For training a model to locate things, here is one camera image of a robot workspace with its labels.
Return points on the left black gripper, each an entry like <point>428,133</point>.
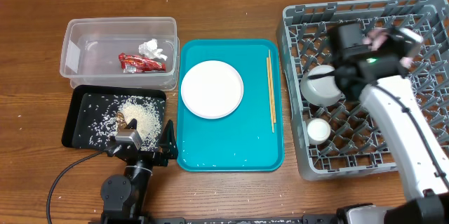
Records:
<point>168,149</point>

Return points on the red snack wrapper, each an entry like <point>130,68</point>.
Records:
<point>138,64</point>

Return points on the pink plate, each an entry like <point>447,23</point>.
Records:
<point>212,89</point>

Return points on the grey bowl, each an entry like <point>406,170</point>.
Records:
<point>320,92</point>

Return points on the white tissue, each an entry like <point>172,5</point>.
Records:
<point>150,49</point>

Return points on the white cup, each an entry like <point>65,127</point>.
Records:
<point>318,131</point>

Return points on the wooden chopstick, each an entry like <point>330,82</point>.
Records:
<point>269,55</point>
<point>269,94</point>

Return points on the pink small bowl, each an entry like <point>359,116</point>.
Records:
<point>376,37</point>

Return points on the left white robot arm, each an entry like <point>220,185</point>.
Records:
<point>124,195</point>

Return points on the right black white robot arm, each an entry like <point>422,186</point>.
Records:
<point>420,160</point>

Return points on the grey dishwasher rack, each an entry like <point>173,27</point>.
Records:
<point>355,146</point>

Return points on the spilled rice pile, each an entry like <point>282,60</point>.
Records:
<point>96,122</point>

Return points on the brown food scrap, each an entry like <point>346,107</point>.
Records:
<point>120,120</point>

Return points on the black plastic tray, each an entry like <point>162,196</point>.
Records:
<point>77,97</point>

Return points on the teal plastic serving tray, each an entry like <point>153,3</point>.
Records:
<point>242,141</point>

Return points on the clear plastic bin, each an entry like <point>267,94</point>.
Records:
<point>91,48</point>

